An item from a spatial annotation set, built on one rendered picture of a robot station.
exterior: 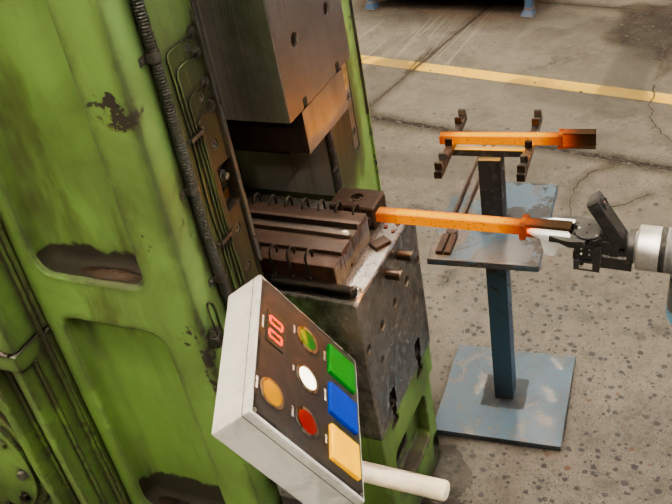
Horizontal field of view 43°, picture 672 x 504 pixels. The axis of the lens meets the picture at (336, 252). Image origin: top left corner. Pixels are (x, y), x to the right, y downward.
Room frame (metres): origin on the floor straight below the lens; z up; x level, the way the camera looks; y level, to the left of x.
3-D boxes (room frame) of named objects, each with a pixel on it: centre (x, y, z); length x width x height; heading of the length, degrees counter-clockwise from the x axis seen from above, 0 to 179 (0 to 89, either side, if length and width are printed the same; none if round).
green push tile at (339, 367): (1.18, 0.04, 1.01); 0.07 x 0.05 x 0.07; 175
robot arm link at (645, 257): (1.33, -0.60, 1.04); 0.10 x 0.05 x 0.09; 150
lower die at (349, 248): (1.73, 0.14, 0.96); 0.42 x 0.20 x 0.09; 60
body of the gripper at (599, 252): (1.36, -0.53, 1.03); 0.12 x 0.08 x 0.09; 60
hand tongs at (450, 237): (2.14, -0.42, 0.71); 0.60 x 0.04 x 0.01; 153
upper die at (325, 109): (1.73, 0.14, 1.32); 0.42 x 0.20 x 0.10; 60
